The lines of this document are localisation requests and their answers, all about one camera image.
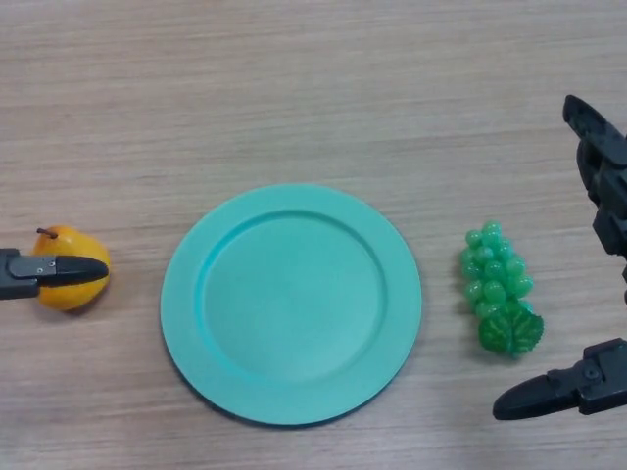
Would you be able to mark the green round plate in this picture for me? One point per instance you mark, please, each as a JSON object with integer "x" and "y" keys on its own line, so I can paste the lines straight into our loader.
{"x": 294, "y": 308}

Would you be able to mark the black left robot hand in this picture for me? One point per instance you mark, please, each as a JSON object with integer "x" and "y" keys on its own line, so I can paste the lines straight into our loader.
{"x": 73, "y": 270}

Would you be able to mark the yellow pear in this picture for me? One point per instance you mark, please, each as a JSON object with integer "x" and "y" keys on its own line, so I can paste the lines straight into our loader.
{"x": 66, "y": 242}

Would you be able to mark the green grape bunch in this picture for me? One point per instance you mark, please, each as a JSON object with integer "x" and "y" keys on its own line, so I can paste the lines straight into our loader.
{"x": 495, "y": 289}

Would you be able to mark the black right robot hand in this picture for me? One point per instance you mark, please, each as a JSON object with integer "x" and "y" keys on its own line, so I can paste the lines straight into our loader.
{"x": 607, "y": 191}

